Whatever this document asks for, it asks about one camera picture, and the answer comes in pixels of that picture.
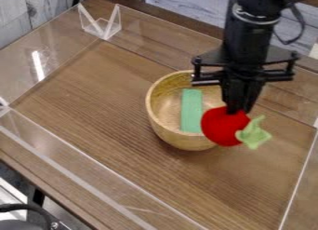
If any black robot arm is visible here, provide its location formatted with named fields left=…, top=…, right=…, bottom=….
left=191, top=0, right=306, bottom=115

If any red plush tomato toy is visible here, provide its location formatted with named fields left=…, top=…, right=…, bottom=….
left=201, top=105, right=274, bottom=151

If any black cable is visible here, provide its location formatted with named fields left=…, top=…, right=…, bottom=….
left=0, top=203, right=54, bottom=230

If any green rectangular block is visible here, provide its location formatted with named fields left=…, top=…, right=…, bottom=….
left=181, top=88, right=203, bottom=133

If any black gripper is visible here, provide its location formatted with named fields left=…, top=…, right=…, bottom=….
left=191, top=4, right=299, bottom=115

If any clear acrylic corner bracket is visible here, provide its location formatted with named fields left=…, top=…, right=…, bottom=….
left=78, top=4, right=122, bottom=40

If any light wooden bowl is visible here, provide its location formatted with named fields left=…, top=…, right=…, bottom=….
left=146, top=70, right=225, bottom=152

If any clear acrylic tray wall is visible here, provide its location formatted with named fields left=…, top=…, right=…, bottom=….
left=0, top=98, right=207, bottom=230

